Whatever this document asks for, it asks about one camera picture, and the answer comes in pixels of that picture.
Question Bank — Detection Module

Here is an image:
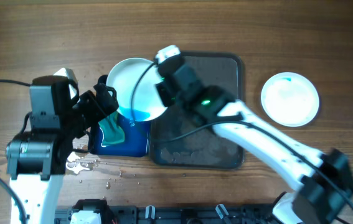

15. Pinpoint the white plate top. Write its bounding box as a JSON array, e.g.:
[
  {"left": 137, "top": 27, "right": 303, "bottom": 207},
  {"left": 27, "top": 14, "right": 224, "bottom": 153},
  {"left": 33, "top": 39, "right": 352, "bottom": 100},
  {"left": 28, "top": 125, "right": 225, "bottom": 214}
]
[{"left": 106, "top": 58, "right": 167, "bottom": 121}]

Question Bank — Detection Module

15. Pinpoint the green scrubbing sponge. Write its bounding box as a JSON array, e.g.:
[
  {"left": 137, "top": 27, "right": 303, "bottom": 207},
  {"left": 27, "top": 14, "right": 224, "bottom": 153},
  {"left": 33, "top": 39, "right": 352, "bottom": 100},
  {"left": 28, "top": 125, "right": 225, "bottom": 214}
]
[{"left": 98, "top": 111, "right": 125, "bottom": 146}]

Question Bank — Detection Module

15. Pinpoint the pinkish white plate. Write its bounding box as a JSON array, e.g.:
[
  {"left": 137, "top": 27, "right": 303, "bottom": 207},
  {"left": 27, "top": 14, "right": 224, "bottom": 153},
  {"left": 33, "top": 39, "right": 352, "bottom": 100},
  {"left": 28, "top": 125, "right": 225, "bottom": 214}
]
[{"left": 260, "top": 72, "right": 320, "bottom": 128}]

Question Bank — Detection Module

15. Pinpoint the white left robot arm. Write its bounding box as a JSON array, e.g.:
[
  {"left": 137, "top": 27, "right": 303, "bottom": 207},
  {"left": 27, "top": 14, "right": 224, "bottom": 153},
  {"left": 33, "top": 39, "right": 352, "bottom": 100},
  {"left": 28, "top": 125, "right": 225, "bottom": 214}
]
[{"left": 6, "top": 76, "right": 118, "bottom": 223}]

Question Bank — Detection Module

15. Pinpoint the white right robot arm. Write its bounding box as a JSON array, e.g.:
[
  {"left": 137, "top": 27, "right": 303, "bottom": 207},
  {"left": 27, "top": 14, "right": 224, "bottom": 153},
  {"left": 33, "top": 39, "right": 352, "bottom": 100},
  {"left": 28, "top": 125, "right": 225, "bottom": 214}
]
[{"left": 154, "top": 55, "right": 353, "bottom": 223}]

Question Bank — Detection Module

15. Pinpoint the blue tray with water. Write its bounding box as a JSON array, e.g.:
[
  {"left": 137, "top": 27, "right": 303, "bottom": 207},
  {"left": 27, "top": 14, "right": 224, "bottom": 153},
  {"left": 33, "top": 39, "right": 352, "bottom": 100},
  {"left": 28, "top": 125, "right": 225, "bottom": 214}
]
[{"left": 88, "top": 74, "right": 152, "bottom": 157}]

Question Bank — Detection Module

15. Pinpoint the dark brown serving tray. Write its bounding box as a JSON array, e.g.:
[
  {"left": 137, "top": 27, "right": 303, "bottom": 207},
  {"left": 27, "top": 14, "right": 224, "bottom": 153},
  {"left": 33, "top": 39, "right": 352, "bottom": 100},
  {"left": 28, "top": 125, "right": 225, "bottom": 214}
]
[{"left": 148, "top": 51, "right": 245, "bottom": 170}]

